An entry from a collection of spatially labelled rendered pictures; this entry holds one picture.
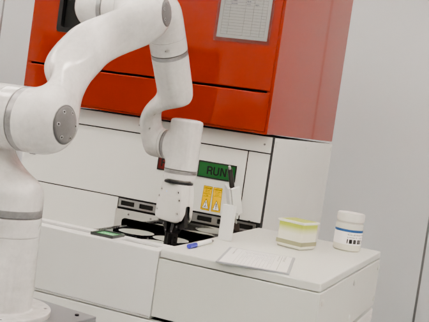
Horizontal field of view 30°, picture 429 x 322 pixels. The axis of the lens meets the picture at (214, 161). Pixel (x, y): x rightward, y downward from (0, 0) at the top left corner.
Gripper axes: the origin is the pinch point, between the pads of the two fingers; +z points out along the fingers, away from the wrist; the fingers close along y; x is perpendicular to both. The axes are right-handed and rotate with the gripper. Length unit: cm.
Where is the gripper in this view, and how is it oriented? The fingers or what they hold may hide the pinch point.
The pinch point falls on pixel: (170, 240)
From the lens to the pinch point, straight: 208.0
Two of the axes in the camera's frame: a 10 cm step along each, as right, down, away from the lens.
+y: 6.6, 1.3, -7.4
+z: -1.4, 9.9, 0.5
